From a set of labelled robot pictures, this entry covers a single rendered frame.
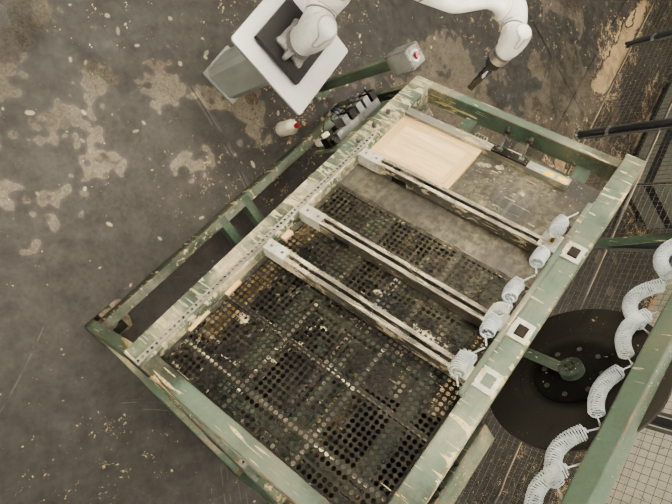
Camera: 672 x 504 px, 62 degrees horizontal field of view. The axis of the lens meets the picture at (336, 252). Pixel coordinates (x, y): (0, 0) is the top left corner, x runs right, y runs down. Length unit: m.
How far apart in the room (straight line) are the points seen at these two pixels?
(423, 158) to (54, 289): 2.04
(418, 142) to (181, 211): 1.43
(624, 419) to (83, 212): 2.72
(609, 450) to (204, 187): 2.49
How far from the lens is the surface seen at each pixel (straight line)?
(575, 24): 6.55
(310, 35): 2.78
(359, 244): 2.54
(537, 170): 2.97
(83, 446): 3.48
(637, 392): 2.53
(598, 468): 2.37
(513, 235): 2.65
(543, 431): 2.60
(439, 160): 2.97
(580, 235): 2.68
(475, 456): 2.39
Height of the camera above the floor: 3.18
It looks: 53 degrees down
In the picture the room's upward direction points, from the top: 95 degrees clockwise
